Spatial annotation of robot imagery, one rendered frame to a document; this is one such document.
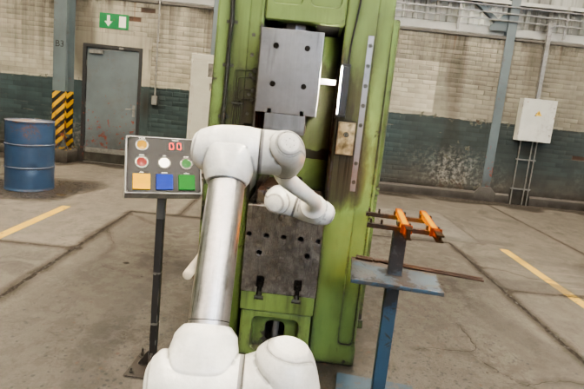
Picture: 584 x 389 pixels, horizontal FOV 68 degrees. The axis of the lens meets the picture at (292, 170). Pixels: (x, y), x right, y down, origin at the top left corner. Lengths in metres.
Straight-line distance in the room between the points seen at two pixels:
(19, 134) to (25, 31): 3.46
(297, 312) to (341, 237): 0.45
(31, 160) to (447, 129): 6.64
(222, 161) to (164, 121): 7.20
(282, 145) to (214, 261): 0.35
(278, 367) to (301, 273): 1.24
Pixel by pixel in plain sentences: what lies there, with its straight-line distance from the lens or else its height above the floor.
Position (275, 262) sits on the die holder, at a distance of 2.22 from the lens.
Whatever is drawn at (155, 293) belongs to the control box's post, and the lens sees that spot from 2.37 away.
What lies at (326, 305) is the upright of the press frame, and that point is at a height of 0.35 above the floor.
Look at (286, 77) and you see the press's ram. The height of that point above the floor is 1.54.
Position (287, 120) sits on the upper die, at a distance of 2.14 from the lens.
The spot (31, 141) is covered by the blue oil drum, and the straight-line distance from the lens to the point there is 6.30.
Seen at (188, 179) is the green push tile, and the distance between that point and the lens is 2.09.
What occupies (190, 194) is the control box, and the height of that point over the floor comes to 0.95.
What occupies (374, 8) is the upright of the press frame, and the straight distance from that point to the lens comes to 2.34.
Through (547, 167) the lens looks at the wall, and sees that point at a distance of 9.36.
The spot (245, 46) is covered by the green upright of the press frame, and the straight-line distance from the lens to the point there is 2.32.
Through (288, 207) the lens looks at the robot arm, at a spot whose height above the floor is 1.01.
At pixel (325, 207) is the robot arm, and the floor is 1.02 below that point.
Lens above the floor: 1.41
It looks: 8 degrees down
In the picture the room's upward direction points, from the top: 6 degrees clockwise
